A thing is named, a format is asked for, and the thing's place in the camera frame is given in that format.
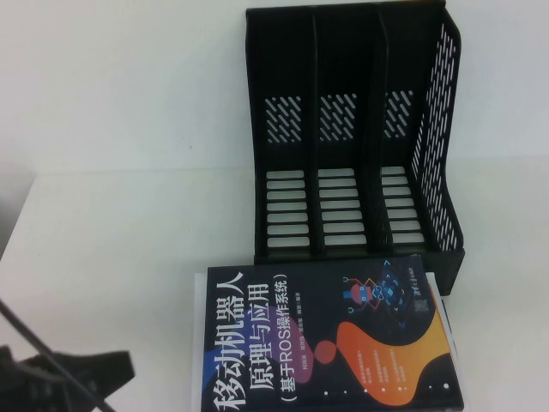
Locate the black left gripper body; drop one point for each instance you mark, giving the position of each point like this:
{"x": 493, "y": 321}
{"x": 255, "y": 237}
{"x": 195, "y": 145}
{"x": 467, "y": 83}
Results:
{"x": 25, "y": 382}

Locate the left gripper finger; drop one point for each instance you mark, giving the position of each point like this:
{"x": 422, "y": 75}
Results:
{"x": 83, "y": 401}
{"x": 98, "y": 369}

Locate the dark mobile robot book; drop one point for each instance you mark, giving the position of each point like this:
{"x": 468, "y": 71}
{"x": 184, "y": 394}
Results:
{"x": 326, "y": 343}

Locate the white car suspension book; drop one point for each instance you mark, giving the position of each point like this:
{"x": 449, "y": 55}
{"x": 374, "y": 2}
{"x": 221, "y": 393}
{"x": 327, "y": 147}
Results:
{"x": 200, "y": 343}

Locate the thin white book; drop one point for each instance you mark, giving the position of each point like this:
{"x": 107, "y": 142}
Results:
{"x": 447, "y": 319}

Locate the black plastic book stand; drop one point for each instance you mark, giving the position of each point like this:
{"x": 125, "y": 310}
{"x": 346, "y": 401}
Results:
{"x": 343, "y": 64}

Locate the white books stack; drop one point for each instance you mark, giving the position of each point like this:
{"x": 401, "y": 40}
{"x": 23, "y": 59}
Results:
{"x": 434, "y": 284}

